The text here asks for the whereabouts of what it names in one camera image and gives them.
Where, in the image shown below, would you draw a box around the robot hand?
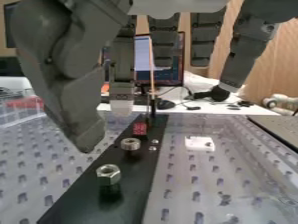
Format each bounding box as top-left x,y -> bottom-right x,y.
8,0 -> 298,154

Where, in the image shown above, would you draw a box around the small round nut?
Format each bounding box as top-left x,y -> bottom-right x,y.
119,137 -> 142,152

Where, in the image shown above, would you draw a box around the large hex nut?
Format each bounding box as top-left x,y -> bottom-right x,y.
94,163 -> 122,187

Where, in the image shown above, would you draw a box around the red tray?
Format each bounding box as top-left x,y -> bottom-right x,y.
2,97 -> 45,111

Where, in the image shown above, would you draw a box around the thin stick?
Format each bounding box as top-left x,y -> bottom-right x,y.
146,36 -> 158,118

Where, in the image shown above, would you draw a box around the computer screen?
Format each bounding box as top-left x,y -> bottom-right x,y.
102,31 -> 186,87

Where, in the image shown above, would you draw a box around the small red cube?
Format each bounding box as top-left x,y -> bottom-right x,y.
131,122 -> 149,136

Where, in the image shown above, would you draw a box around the black mouse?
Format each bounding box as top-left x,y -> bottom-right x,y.
155,99 -> 177,110

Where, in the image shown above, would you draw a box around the black rounded device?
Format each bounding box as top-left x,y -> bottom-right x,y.
193,84 -> 231,103

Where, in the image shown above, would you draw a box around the clear box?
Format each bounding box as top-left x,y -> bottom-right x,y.
0,99 -> 298,224

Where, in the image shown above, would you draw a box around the small white flat piece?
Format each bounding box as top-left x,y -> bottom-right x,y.
183,135 -> 217,153

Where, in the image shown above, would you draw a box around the black plate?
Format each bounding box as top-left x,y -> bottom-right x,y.
37,113 -> 170,224

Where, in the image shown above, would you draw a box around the small white jointed device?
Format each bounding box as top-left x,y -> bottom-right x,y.
262,93 -> 298,117

